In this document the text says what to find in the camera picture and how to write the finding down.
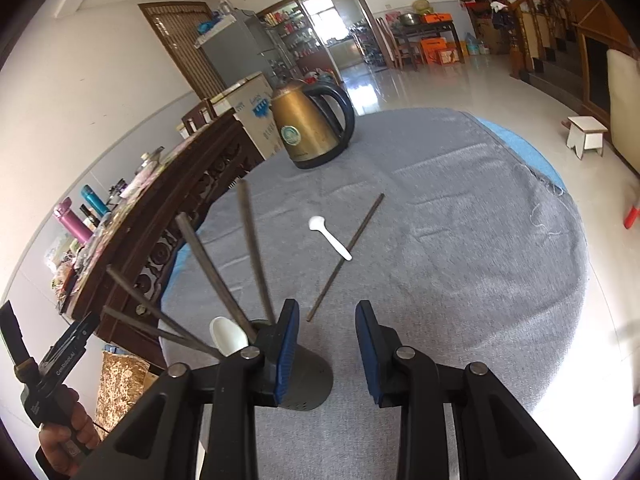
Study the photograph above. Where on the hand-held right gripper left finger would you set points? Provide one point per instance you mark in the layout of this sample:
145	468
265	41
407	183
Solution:
287	355

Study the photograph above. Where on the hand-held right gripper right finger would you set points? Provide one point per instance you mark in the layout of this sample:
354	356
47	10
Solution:
367	355

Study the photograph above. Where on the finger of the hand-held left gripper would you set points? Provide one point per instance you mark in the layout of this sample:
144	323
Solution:
70	335
82	340

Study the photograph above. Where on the dark perforated utensil holder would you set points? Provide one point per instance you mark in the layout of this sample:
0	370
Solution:
312	385

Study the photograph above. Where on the white plastic spoon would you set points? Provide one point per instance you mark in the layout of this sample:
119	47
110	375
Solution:
227	335
317	223

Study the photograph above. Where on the person's left hand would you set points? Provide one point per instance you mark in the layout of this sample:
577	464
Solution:
52	452

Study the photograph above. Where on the golden printed sack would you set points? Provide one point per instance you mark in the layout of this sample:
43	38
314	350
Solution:
122	390

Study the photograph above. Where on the pink water bottle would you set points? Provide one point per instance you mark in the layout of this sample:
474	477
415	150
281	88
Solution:
72	220

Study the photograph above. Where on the dark glass bottle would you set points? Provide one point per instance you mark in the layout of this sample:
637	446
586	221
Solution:
90	217

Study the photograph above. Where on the teal water bottle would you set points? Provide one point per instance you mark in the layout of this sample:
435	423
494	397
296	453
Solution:
96	200

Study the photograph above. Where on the grey tablecloth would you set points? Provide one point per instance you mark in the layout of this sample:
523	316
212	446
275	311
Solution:
450	240

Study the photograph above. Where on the pot with lid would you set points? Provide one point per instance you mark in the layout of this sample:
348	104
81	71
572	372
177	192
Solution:
150	157

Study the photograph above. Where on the carved dark wooden sideboard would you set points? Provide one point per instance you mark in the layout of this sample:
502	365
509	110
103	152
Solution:
200	180

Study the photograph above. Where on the golden electric kettle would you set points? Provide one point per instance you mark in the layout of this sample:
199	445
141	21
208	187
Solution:
305	125

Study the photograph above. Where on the white printed box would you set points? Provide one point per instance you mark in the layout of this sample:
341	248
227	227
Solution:
247	110

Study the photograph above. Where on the dark wooden chair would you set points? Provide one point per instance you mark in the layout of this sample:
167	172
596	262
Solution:
196	117

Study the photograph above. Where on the blue table cover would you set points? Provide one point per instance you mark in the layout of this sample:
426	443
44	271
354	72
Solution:
525	145

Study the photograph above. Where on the red and white stick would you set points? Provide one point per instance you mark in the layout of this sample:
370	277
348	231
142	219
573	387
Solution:
632	215

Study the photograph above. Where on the grey refrigerator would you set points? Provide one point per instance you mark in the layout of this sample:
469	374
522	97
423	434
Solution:
235	50

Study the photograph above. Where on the brown wooden door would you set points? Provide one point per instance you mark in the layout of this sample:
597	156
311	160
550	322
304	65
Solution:
180	45

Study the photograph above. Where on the large orange box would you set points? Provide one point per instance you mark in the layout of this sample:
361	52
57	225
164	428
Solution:
440	50

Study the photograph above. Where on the small white wooden stool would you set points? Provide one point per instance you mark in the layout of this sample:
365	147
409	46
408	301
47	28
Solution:
587	127

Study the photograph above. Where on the glass display shelf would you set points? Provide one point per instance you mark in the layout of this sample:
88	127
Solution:
292	35

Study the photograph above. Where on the clear water jug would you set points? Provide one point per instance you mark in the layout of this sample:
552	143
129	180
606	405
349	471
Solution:
473	45

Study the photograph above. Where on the dark wooden side table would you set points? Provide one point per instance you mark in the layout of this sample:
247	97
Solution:
430	29

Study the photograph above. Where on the metal bowl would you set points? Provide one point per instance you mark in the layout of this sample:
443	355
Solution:
409	19

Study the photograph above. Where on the flat orange box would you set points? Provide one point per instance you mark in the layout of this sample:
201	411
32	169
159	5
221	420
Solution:
436	18

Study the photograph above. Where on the cream sofa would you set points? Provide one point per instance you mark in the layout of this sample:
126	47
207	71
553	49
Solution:
625	105

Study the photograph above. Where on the wooden staircase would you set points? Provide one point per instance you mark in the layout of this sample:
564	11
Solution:
565	55

